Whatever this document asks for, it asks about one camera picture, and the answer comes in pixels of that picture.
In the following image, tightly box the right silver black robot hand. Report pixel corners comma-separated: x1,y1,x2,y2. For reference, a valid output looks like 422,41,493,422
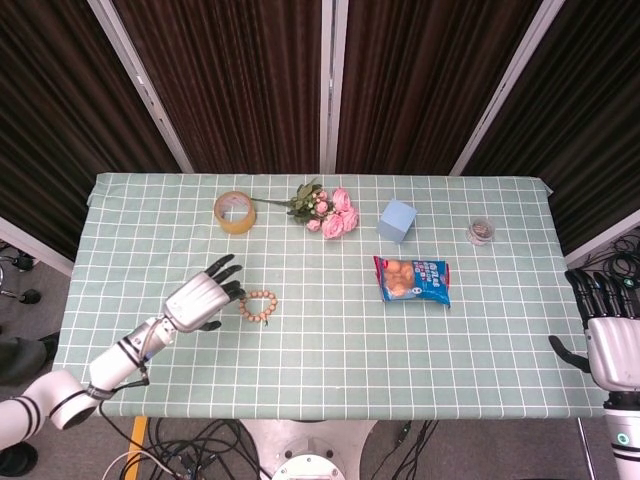
548,268,640,394

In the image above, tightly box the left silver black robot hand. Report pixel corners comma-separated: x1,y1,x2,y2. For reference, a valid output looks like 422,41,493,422
158,253,247,335

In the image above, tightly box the wooden bead bracelet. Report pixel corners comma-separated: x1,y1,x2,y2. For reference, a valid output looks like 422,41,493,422
238,290,279,327

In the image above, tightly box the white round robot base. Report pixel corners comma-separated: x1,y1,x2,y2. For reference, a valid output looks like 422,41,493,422
239,418,381,480

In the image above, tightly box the yellow packing tape roll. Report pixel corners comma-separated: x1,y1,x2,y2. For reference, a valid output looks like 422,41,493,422
213,190,258,235

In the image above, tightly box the green checkered tablecloth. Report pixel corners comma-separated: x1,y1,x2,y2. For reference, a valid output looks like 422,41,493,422
53,172,609,420

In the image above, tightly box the black office chair base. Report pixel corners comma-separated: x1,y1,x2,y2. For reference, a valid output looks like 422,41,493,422
0,239,42,306

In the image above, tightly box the pink artificial rose bouquet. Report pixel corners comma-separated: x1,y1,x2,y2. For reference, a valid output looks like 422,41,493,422
249,178,361,240

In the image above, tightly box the small clear round jar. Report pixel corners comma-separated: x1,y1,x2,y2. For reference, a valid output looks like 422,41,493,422
467,218,496,246

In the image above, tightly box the dark floor object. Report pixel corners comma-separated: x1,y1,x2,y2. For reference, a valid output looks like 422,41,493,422
0,333,61,387

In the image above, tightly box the blue snack bag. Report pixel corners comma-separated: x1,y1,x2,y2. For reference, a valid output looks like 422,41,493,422
372,255,452,308

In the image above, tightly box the light blue foam cube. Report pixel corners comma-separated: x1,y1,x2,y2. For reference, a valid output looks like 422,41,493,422
376,198,419,245

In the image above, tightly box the brown fabric partition panel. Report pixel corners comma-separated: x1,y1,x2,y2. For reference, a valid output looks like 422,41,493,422
112,0,324,174
0,0,184,261
462,0,640,256
335,0,544,175

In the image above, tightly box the black floor cable bundle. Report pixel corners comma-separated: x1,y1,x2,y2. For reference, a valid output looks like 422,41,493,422
359,419,441,480
98,399,266,480
582,233,640,290

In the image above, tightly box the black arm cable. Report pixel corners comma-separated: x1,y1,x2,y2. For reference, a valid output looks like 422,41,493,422
97,323,154,416

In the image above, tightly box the white partition bottom rail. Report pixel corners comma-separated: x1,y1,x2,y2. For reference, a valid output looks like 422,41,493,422
563,208,640,267
0,214,77,278

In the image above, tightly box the white partition frame post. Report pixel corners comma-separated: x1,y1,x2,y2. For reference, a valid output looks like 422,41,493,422
318,0,350,175
448,0,572,177
87,0,195,174

